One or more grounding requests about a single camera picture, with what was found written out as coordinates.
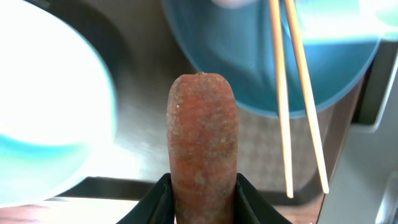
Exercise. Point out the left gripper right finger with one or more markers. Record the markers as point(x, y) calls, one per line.
point(251, 208)

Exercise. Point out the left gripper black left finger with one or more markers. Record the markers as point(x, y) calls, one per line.
point(157, 206)

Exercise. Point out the orange carrot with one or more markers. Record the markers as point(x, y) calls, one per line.
point(202, 138)

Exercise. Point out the light blue bowl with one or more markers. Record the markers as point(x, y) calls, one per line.
point(58, 104)

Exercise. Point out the grey dishwasher rack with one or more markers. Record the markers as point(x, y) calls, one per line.
point(364, 185)

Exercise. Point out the dark blue plate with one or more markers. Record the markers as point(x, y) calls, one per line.
point(237, 44)

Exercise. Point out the left wooden chopstick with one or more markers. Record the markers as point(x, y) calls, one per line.
point(282, 94)

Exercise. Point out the wooden chopstick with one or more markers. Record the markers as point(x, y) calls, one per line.
point(282, 94)
point(306, 85)

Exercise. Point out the pink cup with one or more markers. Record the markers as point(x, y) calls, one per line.
point(232, 4)

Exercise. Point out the right wooden chopstick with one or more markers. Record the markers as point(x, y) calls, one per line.
point(306, 85)

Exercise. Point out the light blue cup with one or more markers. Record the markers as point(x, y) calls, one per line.
point(382, 16)

